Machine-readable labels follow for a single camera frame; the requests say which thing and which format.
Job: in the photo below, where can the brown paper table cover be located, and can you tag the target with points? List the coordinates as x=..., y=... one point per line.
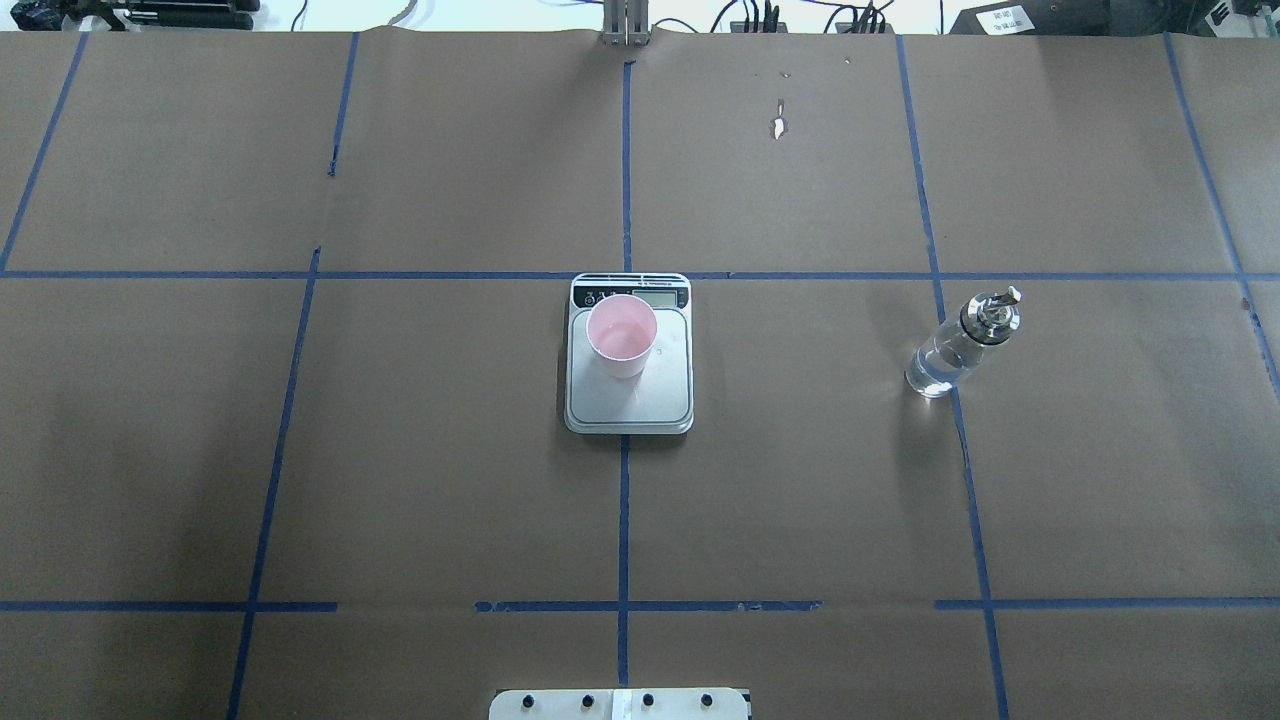
x=284, y=331

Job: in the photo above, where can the digital kitchen scale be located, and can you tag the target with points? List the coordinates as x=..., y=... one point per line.
x=660, y=400

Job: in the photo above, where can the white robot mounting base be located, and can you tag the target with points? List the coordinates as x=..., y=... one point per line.
x=622, y=703

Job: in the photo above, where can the pink plastic cup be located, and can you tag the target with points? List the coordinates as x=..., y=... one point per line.
x=622, y=332

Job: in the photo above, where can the aluminium frame post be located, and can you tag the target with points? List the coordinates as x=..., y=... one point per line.
x=626, y=23

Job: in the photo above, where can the clear glass sauce bottle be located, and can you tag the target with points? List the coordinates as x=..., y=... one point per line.
x=957, y=347

